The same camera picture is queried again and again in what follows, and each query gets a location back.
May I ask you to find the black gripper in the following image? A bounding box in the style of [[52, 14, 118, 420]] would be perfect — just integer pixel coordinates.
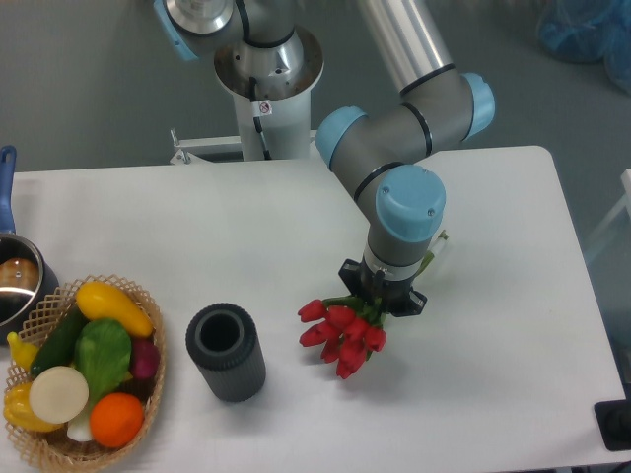
[[338, 259, 427, 316]]

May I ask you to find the red tulip bouquet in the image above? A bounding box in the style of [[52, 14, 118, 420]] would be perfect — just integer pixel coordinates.
[[298, 230, 451, 380]]

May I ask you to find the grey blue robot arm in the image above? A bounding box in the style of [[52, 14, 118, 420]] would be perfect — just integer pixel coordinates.
[[154, 1, 495, 317]]

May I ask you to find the dark grey ribbed vase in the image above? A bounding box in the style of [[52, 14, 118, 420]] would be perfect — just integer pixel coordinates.
[[185, 303, 266, 403]]

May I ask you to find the black device at edge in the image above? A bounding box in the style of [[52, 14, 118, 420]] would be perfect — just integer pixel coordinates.
[[594, 399, 630, 451]]

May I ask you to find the purple red onion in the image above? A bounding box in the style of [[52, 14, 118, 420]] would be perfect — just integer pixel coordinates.
[[129, 339, 160, 380]]

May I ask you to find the green lettuce leaf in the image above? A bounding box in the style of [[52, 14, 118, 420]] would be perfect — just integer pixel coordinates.
[[67, 318, 131, 442]]

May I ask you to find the yellow squash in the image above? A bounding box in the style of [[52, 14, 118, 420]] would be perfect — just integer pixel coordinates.
[[75, 281, 154, 338]]

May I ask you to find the orange fruit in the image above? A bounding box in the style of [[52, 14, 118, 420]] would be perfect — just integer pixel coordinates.
[[89, 392, 144, 448]]

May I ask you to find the blue plastic bag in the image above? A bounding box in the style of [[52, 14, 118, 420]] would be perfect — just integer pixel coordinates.
[[535, 1, 630, 93]]

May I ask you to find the green cucumber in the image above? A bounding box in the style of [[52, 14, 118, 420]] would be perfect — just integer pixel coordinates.
[[30, 305, 88, 377]]

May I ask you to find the white round radish slice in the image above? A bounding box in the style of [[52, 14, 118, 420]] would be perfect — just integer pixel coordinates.
[[29, 366, 89, 424]]

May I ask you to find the woven wicker basket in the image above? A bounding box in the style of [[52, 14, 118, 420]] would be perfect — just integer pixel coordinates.
[[1, 275, 167, 472]]

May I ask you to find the yellow bell pepper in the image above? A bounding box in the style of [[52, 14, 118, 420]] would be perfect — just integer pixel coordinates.
[[3, 382, 63, 433]]

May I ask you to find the white frame at right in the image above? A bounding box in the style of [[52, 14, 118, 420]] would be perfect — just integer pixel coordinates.
[[584, 169, 630, 261]]

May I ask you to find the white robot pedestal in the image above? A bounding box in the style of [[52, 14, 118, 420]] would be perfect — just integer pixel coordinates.
[[169, 27, 326, 167]]

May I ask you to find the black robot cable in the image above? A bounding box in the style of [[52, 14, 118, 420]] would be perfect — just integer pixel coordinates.
[[248, 76, 272, 161]]

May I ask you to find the blue handled saucepan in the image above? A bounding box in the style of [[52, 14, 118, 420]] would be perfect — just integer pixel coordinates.
[[1, 145, 58, 347]]

